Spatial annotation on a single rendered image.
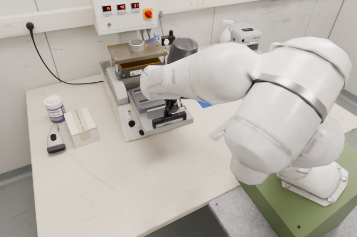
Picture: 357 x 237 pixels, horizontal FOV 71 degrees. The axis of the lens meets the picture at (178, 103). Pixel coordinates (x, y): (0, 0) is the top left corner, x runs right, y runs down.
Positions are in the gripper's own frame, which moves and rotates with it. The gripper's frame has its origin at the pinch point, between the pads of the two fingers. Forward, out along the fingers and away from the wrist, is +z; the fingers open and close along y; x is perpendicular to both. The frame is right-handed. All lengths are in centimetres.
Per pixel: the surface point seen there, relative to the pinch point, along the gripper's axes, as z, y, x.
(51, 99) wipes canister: 28, -38, -46
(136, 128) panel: 26.9, -9.0, -9.8
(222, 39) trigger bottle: 37, -66, 75
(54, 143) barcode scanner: 28, -14, -48
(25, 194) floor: 119, -25, -86
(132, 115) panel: 21.9, -14.1, -10.8
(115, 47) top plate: 9, -48, -9
